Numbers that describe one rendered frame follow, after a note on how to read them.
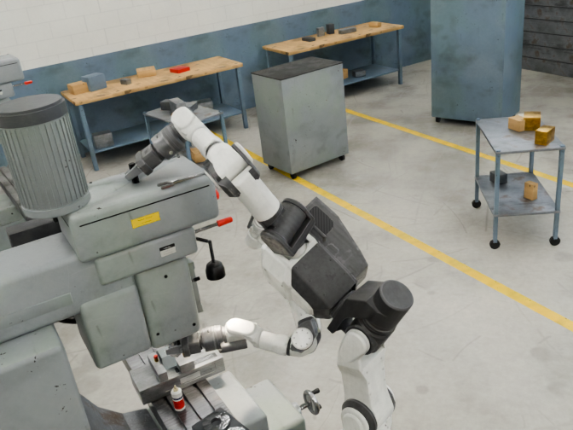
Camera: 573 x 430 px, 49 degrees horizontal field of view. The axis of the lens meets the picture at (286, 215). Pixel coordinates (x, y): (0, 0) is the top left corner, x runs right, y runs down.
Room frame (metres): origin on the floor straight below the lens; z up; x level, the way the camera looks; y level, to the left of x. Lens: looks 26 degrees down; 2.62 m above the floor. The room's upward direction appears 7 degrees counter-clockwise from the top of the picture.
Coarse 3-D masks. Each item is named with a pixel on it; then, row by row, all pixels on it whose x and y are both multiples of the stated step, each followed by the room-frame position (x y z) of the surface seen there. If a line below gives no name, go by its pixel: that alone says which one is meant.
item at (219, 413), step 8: (208, 416) 1.60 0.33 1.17; (216, 416) 1.59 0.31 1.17; (224, 416) 1.59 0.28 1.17; (232, 416) 1.60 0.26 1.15; (200, 424) 1.58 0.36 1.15; (208, 424) 1.56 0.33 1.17; (216, 424) 1.57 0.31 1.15; (224, 424) 1.55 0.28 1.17; (232, 424) 1.56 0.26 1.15; (240, 424) 1.56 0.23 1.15
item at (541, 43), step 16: (528, 0) 9.56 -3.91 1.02; (544, 0) 9.31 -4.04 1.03; (560, 0) 9.07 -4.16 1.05; (528, 16) 9.55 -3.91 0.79; (544, 16) 9.29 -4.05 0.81; (560, 16) 9.05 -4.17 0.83; (528, 32) 9.53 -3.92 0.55; (544, 32) 9.26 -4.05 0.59; (560, 32) 9.03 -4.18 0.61; (528, 48) 9.52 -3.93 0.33; (544, 48) 9.26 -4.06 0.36; (560, 48) 9.00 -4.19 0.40; (528, 64) 9.51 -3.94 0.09; (544, 64) 9.24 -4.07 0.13; (560, 64) 9.00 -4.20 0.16
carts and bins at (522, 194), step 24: (168, 120) 6.26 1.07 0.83; (480, 120) 5.10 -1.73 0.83; (504, 120) 5.03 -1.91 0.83; (528, 120) 4.72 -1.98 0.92; (504, 144) 4.49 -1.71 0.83; (528, 144) 4.43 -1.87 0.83; (552, 144) 4.38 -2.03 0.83; (504, 192) 4.74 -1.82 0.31; (528, 192) 4.56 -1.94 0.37; (504, 216) 4.35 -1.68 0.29; (552, 240) 4.31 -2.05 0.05
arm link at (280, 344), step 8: (264, 336) 1.88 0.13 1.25; (272, 336) 1.88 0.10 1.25; (280, 336) 1.87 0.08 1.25; (288, 336) 1.87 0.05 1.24; (264, 344) 1.86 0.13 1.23; (272, 344) 1.85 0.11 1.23; (280, 344) 1.84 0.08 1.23; (288, 344) 1.84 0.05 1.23; (312, 344) 1.82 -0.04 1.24; (280, 352) 1.84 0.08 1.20; (288, 352) 1.83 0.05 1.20; (296, 352) 1.82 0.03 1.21; (304, 352) 1.82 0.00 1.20
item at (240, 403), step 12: (228, 372) 2.16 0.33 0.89; (216, 384) 2.09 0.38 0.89; (228, 384) 2.08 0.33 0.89; (228, 396) 2.01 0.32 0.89; (240, 396) 2.00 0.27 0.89; (240, 408) 1.93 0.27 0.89; (252, 408) 1.92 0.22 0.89; (156, 420) 1.92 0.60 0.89; (240, 420) 1.86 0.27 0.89; (252, 420) 1.86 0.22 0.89; (264, 420) 1.87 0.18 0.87
